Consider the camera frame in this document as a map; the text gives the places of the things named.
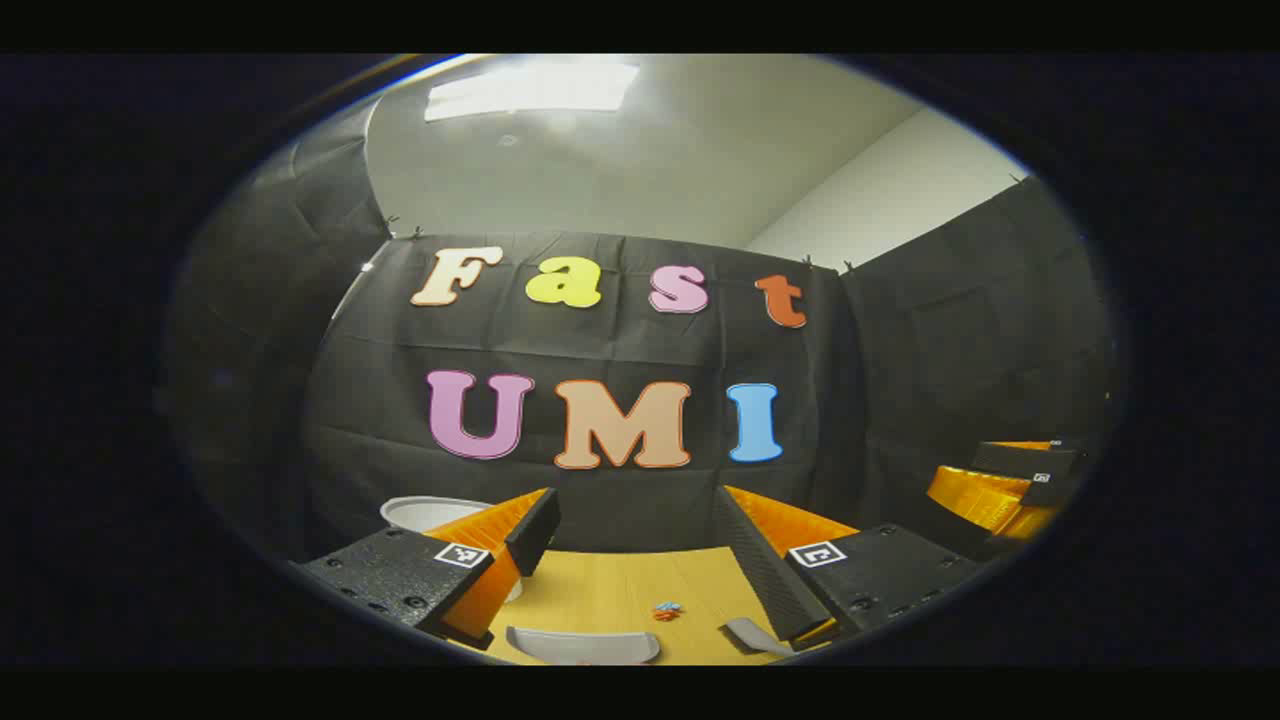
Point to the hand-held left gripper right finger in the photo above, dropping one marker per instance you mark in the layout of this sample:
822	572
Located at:
765	575

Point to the wooden desktop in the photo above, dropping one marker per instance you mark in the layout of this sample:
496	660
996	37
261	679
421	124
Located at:
620	590

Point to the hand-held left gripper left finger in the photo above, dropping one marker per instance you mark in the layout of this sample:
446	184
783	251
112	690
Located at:
535	530

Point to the small grey broom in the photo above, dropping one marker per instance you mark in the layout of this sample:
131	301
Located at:
755	635

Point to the grey plastic dustpan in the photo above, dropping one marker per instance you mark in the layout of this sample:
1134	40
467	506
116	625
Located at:
580	648

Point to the white ribbed garbage bin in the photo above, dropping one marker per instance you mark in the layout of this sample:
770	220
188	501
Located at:
430	512

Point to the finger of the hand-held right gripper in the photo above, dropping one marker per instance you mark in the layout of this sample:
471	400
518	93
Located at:
985	500
1030	458

